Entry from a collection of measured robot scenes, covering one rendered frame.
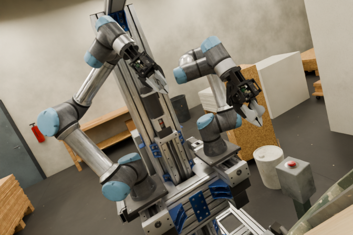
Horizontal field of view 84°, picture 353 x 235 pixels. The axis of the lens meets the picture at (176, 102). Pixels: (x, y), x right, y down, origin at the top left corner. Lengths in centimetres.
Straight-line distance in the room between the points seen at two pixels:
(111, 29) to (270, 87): 343
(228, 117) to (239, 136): 150
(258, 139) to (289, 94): 170
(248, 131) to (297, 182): 156
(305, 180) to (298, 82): 331
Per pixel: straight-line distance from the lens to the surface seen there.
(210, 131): 119
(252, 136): 274
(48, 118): 100
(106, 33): 78
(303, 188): 126
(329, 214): 92
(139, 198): 116
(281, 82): 410
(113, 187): 99
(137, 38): 123
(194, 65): 83
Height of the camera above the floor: 167
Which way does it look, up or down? 12 degrees down
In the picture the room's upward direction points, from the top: 21 degrees counter-clockwise
